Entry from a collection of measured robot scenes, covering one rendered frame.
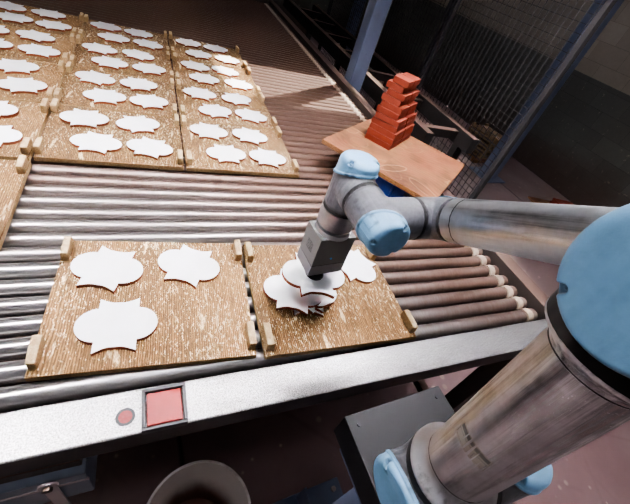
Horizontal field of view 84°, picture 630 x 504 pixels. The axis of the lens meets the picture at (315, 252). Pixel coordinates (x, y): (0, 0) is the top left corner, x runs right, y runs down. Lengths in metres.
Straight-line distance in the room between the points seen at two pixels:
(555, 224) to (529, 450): 0.25
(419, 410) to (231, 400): 0.40
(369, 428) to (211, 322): 0.40
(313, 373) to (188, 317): 0.31
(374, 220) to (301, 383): 0.42
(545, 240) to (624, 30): 5.42
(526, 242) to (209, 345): 0.62
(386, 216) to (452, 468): 0.33
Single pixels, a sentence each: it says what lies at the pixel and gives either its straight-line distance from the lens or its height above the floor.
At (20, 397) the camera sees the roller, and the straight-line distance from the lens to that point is 0.83.
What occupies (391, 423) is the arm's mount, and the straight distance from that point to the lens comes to 0.82.
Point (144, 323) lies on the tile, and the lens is 0.82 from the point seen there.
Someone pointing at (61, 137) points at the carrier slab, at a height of 0.94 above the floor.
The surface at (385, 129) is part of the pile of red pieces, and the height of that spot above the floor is 1.11.
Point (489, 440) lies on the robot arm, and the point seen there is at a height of 1.31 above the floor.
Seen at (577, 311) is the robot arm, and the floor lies 1.49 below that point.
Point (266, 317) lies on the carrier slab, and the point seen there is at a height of 0.94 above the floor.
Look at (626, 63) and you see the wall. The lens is 5.74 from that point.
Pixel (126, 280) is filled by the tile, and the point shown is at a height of 0.95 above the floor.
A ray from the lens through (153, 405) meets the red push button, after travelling 0.76.
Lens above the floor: 1.63
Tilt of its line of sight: 41 degrees down
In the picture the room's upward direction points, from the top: 21 degrees clockwise
